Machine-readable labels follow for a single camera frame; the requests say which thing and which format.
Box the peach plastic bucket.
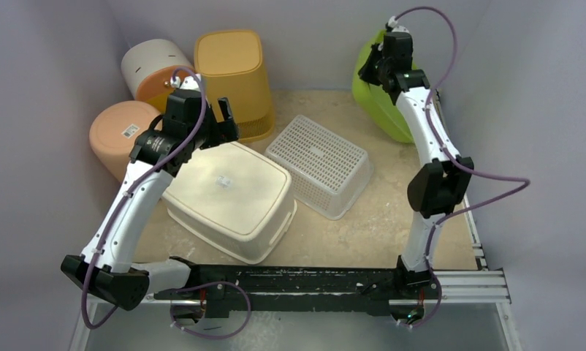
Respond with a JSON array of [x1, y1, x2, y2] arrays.
[[89, 100, 160, 182]]

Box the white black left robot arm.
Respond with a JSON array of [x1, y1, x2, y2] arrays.
[[61, 88, 240, 311]]

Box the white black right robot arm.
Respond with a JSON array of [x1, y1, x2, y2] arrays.
[[351, 27, 473, 298]]

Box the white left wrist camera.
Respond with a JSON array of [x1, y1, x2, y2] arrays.
[[164, 75, 202, 92]]

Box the green perforated plastic basket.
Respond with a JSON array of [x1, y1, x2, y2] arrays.
[[265, 115, 374, 220]]

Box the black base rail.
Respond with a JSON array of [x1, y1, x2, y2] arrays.
[[155, 263, 441, 320]]

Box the aluminium extrusion frame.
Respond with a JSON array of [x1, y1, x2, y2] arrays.
[[82, 205, 522, 350]]

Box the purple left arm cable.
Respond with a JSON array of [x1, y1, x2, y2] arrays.
[[80, 66, 209, 331]]

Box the cream perforated laundry basket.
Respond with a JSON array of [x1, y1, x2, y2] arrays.
[[162, 142, 297, 265]]

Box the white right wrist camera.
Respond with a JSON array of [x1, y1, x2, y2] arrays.
[[385, 16, 410, 34]]

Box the yellow orange slatted bin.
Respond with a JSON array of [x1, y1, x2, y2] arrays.
[[194, 29, 275, 143]]

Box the round drawer cabinet white orange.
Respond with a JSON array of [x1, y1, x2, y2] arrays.
[[121, 39, 194, 113]]

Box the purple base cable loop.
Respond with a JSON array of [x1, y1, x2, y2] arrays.
[[169, 279, 252, 341]]

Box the green solid plastic tub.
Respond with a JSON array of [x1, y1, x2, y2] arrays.
[[351, 29, 414, 144]]

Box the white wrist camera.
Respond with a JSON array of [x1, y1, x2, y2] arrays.
[[385, 16, 410, 34], [164, 75, 202, 92]]

